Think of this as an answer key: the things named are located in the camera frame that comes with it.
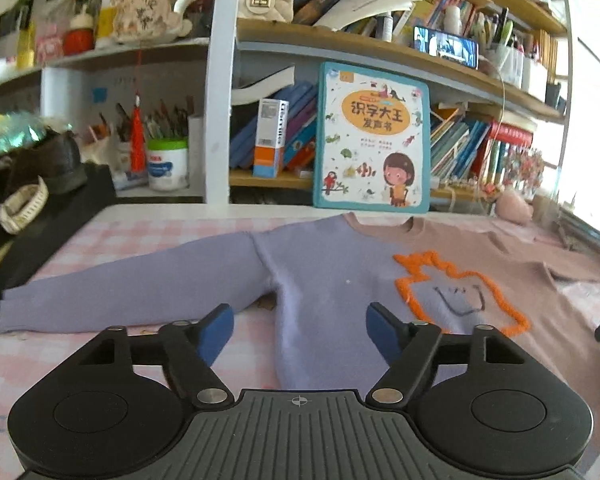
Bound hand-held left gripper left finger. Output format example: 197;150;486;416
75;304;236;410

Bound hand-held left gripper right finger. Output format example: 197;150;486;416
366;302;526;408

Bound purple and mauve sweater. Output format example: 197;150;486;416
0;212;600;396

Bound stack of flat books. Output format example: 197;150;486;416
557;202;600;273

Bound pink checked tablecloth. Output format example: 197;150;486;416
0;204;600;480

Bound pink plush toy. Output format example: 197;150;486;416
495;191;535;224

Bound white tub with green rim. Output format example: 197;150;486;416
146;137;189;192

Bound colourful bead ornament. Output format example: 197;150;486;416
500;145;546;196

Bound teal children's picture book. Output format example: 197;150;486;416
312;61;431;213

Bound white and orange carton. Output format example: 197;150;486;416
252;99;290;179

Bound row of colourful books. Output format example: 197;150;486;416
429;102;536;191

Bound red tassel ornament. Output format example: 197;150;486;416
129;95;148;173

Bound bunch of pencils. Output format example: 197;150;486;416
87;100;196;143

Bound white and wooden bookshelf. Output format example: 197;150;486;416
0;0;573;206

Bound row of blue books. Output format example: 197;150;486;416
229;80;321;171

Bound white woven basket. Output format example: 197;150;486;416
0;176;49;235

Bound white pen holders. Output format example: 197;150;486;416
485;42;548;101

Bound shiny green wrapping foil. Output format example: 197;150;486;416
0;112;73;156

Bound smartphone with lit screen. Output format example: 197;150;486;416
412;25;480;70

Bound red and cream jar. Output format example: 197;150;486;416
62;12;96;56

